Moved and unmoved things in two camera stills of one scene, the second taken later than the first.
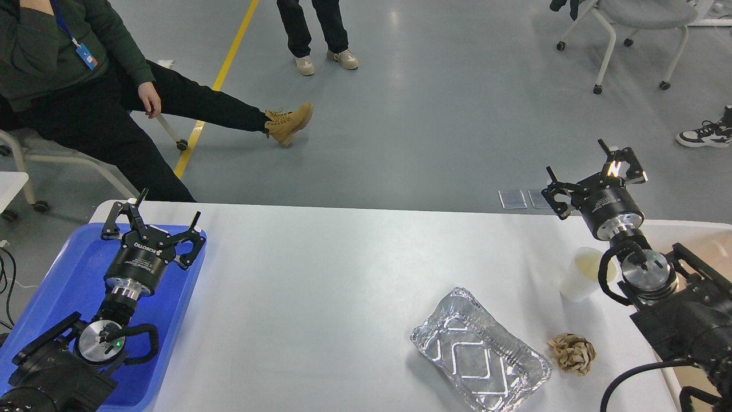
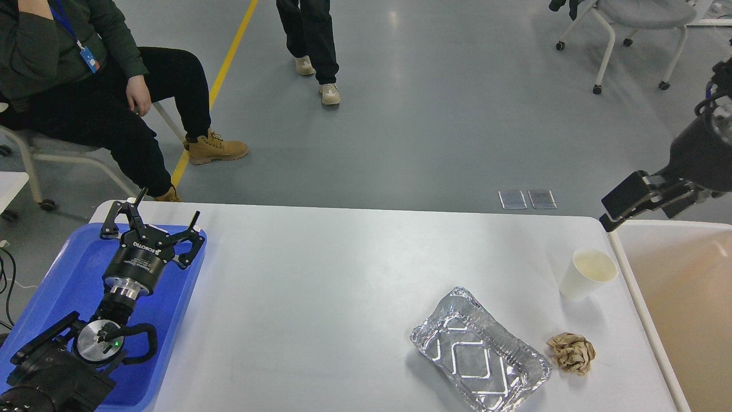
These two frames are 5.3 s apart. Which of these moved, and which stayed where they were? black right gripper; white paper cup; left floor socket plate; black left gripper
Moved: black right gripper
Stayed: left floor socket plate; black left gripper; white paper cup
